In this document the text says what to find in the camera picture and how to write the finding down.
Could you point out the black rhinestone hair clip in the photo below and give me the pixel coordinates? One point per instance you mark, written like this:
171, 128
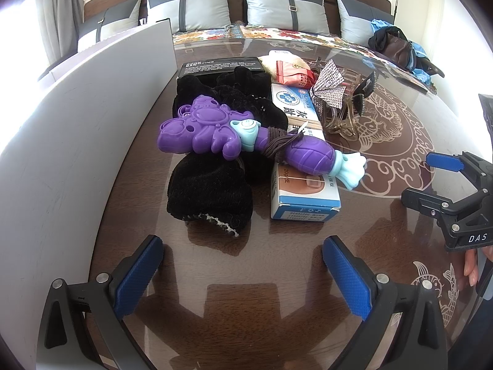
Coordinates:
366, 88

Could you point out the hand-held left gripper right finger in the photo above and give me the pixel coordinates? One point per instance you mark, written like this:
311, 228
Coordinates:
346, 277

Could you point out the purple toy wand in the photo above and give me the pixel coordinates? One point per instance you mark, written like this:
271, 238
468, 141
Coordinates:
204, 127

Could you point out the grey pillow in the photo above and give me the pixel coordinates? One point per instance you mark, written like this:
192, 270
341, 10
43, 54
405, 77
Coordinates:
269, 7
111, 27
192, 7
358, 19

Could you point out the blue and white medicine box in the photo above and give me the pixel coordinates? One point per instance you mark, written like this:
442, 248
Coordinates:
304, 196

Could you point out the brown patterned desktop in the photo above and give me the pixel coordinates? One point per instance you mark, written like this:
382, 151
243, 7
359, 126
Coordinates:
250, 266

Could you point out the red snack packet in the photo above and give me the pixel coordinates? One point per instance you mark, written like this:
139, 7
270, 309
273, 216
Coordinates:
292, 73

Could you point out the black velvet cloth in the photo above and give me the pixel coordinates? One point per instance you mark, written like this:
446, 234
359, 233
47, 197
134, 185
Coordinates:
208, 189

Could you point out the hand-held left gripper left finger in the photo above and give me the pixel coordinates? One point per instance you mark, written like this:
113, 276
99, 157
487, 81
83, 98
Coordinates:
138, 273

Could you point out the person's right hand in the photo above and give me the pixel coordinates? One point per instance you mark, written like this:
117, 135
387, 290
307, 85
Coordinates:
470, 269

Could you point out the black cardboard box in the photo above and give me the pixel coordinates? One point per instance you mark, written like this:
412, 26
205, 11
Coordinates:
219, 67

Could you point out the rhinestone bow hair clip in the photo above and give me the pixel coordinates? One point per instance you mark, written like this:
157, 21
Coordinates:
327, 84

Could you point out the pile of clothes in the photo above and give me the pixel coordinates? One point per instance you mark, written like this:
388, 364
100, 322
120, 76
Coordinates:
393, 44

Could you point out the clear claw hair clip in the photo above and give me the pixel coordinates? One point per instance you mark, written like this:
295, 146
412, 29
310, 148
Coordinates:
342, 123

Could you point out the white panel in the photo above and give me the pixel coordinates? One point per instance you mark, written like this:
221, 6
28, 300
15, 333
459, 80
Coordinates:
77, 123

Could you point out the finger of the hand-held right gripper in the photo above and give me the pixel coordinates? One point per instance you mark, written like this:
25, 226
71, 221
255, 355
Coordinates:
423, 200
443, 162

